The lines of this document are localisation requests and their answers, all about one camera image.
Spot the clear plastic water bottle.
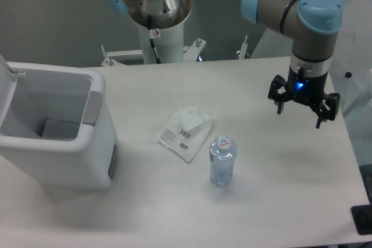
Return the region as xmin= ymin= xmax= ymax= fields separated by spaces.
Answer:
xmin=209 ymin=135 xmax=238 ymax=186

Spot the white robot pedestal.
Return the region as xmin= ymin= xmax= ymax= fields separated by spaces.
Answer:
xmin=127 ymin=0 xmax=192 ymax=64

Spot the black device at edge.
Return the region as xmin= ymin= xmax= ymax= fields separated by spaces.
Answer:
xmin=351 ymin=204 xmax=371 ymax=235

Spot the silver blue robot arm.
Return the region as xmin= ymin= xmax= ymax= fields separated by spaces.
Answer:
xmin=105 ymin=0 xmax=344 ymax=123

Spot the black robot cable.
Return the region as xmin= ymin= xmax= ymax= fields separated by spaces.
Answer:
xmin=146 ymin=15 xmax=162 ymax=64

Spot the metal clamp bracket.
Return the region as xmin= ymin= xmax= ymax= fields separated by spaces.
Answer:
xmin=236 ymin=35 xmax=251 ymax=60

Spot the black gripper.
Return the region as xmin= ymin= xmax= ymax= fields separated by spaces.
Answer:
xmin=268 ymin=69 xmax=340 ymax=129

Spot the white plastic wrapper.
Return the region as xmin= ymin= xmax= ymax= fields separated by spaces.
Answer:
xmin=158 ymin=106 xmax=212 ymax=163

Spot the white trash can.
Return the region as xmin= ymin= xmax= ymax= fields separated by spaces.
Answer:
xmin=1 ymin=59 xmax=118 ymax=190

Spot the white umbrella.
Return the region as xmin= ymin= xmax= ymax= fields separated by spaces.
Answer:
xmin=250 ymin=0 xmax=372 ymax=144

